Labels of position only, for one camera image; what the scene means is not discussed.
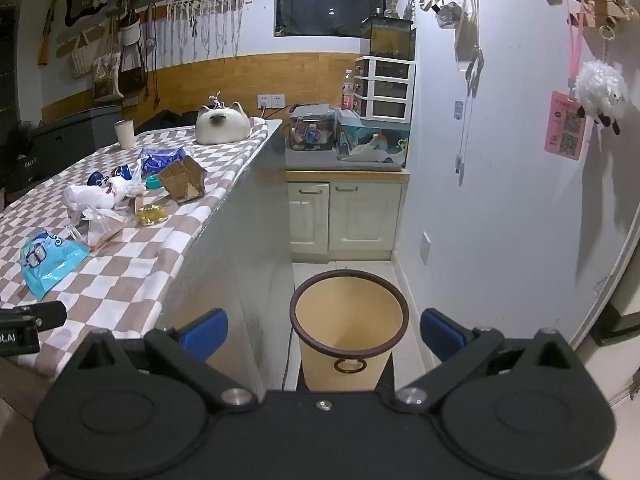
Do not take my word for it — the dark tall shelf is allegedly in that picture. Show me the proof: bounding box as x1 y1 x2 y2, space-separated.
0 5 18 121

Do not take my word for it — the teal storage box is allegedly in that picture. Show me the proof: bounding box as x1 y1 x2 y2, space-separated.
335 108 411 166

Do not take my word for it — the glass fish tank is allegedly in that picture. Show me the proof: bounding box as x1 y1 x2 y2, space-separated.
361 16 417 61

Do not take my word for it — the printed tote bag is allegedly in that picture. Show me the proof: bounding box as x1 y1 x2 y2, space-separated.
94 50 125 101

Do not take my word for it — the black mesh bag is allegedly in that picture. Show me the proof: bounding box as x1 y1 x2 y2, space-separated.
117 42 148 93

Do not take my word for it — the light blue packet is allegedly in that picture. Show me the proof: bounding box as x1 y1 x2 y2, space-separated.
20 228 92 298

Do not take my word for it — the gold foil wrapper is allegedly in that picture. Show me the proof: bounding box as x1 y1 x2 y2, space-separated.
135 203 168 227

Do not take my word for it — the grey counter mat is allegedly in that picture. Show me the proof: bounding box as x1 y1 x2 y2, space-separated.
285 147 411 173

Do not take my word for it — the wooden toy rifle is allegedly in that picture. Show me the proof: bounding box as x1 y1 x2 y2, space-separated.
39 0 67 66

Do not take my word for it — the white hanging bucket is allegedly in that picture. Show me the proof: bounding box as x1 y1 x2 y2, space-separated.
120 10 141 46

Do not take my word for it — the clear hanging pouch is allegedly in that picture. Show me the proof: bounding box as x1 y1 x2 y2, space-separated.
435 2 462 29

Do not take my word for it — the water bottle red label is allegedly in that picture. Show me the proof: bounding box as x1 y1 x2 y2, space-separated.
341 68 356 110

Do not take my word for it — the clear storage box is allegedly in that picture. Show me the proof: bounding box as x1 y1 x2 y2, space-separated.
289 104 337 152

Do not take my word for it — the cream cabinet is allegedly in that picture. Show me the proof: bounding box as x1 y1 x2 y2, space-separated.
286 169 407 262

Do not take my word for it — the white mesh bag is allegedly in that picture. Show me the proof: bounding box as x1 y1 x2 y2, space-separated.
70 35 96 78

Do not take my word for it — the black cloth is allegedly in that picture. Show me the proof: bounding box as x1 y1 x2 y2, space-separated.
135 110 201 136

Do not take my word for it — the clear plastic bag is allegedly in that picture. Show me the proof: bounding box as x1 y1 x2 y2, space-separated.
65 207 133 252

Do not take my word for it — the macrame wall hanger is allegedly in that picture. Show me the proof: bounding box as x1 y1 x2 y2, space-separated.
167 0 251 61

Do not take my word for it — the wooden wall hook rack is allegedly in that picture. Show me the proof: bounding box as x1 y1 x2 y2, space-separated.
570 0 632 28

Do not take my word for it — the white cup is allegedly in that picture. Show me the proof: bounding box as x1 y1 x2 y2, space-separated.
114 119 136 150

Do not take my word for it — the white sheep plush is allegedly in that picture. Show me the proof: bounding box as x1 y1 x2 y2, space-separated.
574 60 628 136

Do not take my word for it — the grey counter island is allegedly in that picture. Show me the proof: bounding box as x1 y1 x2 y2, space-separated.
150 120 297 397

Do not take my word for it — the cream cat head ornament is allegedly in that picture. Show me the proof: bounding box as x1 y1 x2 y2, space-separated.
195 101 251 145

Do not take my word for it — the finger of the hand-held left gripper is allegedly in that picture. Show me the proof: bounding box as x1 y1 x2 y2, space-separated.
0 301 67 332

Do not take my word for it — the black box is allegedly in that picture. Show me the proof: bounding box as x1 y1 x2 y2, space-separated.
10 147 38 193

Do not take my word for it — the pink lanyard card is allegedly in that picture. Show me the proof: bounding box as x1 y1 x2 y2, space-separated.
544 25 586 161

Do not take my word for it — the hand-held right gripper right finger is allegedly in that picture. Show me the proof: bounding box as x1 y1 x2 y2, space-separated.
390 308 576 413

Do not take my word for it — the black floor cable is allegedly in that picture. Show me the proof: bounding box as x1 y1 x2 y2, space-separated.
281 329 295 392

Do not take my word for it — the brown white checkered tablecloth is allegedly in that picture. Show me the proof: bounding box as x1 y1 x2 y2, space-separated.
0 119 269 361

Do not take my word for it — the beige waste bin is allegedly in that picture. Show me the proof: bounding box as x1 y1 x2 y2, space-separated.
290 270 410 392

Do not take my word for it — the grey storage box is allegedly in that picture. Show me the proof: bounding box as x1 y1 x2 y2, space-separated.
32 105 123 176

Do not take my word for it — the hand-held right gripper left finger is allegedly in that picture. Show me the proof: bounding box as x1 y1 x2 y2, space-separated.
75 308 258 411

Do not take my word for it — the blue snack bag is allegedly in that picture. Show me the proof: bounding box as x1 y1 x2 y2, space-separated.
141 146 187 176

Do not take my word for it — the white plastic bag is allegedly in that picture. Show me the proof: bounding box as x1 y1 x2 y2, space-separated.
65 175 147 213

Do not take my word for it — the white drawer unit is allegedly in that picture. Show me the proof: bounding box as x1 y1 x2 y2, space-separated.
354 56 417 121

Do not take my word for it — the dark blue white wrapper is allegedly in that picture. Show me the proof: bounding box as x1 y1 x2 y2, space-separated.
87 166 133 188

